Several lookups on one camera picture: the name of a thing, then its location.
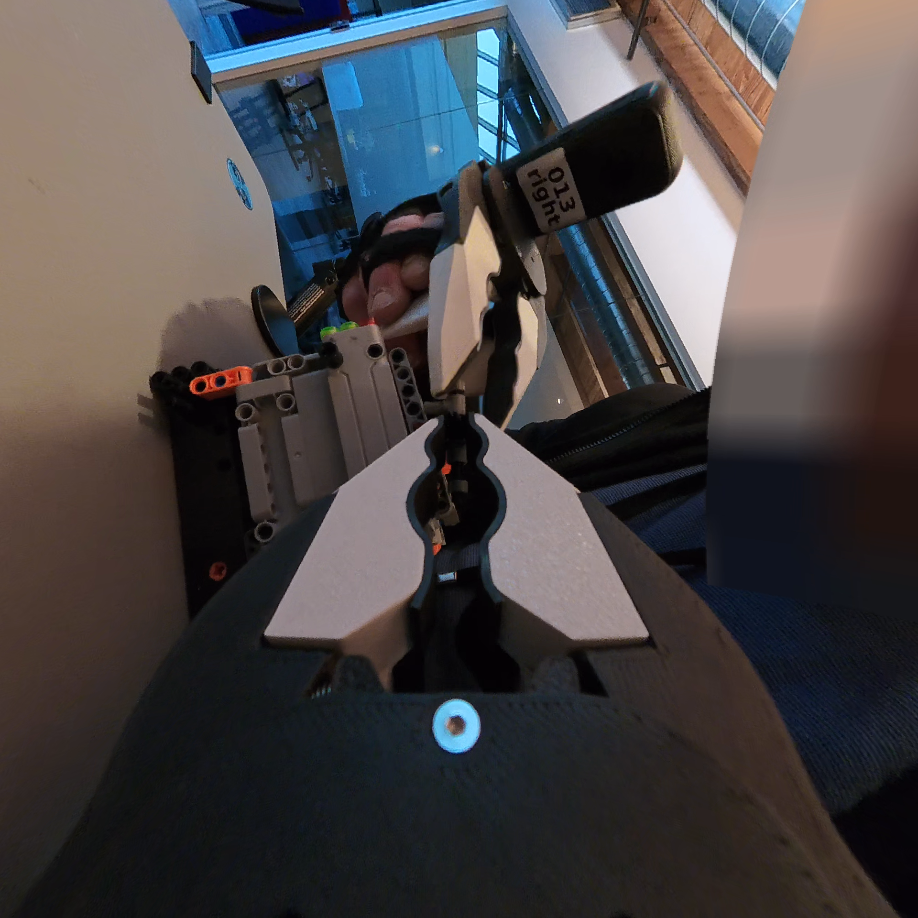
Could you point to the silver spiral ventilation duct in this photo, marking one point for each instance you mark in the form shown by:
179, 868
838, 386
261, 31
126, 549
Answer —
760, 36
609, 308

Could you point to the grey orange brick assembly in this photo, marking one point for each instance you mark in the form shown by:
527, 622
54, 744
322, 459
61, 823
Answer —
323, 444

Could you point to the black oval disc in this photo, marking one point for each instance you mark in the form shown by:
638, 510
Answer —
272, 319

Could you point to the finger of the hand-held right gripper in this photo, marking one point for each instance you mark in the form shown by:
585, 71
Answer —
532, 344
459, 308

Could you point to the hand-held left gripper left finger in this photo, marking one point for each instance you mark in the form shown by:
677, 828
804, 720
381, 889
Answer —
351, 559

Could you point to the metal vent grille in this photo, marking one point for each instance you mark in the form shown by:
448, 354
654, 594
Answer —
592, 8

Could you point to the black metal rod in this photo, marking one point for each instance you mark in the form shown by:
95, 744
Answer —
638, 29

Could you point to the person's black jacket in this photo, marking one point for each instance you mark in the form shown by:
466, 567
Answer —
609, 437

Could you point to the small black table clamp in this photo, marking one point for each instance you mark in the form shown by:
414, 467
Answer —
201, 72

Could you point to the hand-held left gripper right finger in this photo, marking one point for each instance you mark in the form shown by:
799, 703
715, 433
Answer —
559, 559

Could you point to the person's right hand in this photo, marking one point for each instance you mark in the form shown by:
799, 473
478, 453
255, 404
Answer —
391, 287

